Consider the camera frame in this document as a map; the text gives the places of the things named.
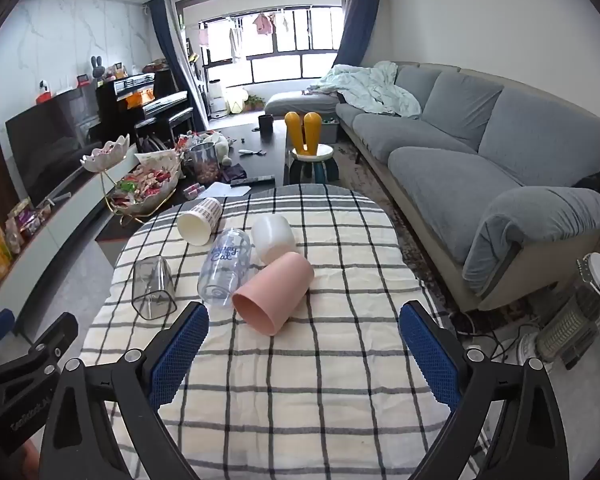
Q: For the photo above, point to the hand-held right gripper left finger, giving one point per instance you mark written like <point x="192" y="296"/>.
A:
<point x="177" y="355"/>

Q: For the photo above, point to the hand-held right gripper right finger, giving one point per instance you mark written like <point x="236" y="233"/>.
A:
<point x="430" y="355"/>

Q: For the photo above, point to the pink plastic cup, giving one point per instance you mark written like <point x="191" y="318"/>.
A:
<point x="275" y="290"/>

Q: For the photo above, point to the grey transparent cup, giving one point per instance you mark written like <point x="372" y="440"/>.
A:
<point x="152" y="287"/>

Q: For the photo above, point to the clear printed plastic cup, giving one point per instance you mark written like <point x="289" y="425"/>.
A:
<point x="227" y="272"/>

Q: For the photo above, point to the white printed paper cup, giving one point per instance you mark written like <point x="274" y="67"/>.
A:
<point x="199" y="221"/>

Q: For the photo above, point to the white plastic cup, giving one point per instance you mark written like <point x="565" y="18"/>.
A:
<point x="274" y="237"/>

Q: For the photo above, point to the white fan base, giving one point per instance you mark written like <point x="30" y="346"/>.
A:
<point x="524" y="349"/>

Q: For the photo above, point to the purple snack packet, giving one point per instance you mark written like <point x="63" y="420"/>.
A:
<point x="25" y="220"/>

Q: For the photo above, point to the white television cabinet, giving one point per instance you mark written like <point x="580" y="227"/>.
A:
<point x="70" y="222"/>

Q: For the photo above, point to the checkered tablecloth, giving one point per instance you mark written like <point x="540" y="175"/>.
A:
<point x="305" y="375"/>

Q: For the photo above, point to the electric space heater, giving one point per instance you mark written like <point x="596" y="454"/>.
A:
<point x="575" y="320"/>

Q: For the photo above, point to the white paper sheet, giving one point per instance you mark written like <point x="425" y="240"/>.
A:
<point x="222" y="190"/>

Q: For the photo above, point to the white tiered snack stand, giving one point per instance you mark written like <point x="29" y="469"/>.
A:
<point x="145" y="182"/>

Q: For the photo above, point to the grey sofa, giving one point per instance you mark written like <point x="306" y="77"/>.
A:
<point x="430" y="170"/>

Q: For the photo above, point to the black remote control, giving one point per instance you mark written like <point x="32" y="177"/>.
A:
<point x="252" y="180"/>

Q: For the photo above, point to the flat screen television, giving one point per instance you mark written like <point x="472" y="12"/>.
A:
<point x="45" y="145"/>

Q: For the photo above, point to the clear snack jar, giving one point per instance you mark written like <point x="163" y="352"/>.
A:
<point x="203" y="162"/>

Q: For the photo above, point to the plush toy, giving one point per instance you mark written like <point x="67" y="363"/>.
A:
<point x="221" y="149"/>

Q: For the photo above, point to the black coffee table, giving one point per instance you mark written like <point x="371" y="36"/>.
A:
<point x="267" y="157"/>

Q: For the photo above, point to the yellow rabbit-ear stool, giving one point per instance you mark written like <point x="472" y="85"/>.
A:
<point x="311" y="160"/>

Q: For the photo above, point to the black piano bench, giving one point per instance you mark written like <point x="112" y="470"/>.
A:
<point x="165" y="119"/>

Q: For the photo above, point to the black upright piano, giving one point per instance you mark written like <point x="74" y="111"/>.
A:
<point x="117" y="105"/>

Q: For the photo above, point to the grey storage bin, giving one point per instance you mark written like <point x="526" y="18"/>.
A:
<point x="330" y="131"/>

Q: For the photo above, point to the black mug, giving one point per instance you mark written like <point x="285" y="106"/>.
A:
<point x="265" y="124"/>

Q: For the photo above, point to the white floor appliance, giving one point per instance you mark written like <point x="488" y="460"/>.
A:
<point x="217" y="99"/>

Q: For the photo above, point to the pale crumpled blanket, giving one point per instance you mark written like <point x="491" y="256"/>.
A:
<point x="375" y="92"/>

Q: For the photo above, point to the grey rabbit figurine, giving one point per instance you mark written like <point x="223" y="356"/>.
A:
<point x="97" y="67"/>

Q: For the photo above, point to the blue curtain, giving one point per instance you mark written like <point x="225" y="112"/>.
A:
<point x="359" y="20"/>
<point x="165" y="50"/>

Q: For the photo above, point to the white hanging garment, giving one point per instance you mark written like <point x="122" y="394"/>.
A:
<point x="236" y="45"/>

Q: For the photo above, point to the pink hanging garment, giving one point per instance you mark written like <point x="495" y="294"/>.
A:
<point x="262" y="24"/>

